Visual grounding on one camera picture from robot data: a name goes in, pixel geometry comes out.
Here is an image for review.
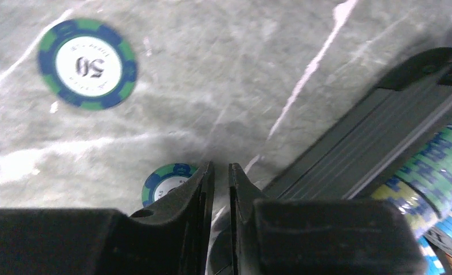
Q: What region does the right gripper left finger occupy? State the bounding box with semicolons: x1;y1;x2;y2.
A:
0;162;215;274

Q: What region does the green chip stack row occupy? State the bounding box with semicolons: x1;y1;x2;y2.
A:
370;121;452;238

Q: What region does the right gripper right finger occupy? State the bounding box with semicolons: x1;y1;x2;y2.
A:
228;163;427;274

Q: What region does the black poker set case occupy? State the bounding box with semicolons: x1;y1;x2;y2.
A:
261;46;452;275

